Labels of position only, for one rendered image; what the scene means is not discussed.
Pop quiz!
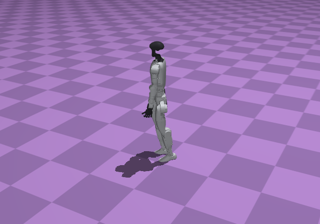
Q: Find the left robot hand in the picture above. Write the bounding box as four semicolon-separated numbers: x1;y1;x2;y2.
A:
142;104;154;118

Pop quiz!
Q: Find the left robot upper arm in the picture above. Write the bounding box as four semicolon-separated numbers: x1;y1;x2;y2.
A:
149;64;160;90

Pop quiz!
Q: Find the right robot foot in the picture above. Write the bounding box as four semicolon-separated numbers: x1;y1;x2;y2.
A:
155;149;168;154

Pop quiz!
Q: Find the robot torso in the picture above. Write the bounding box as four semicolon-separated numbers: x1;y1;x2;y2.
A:
150;58;167;105

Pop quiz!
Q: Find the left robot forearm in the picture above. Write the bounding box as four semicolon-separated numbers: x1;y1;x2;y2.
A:
148;86;157;108

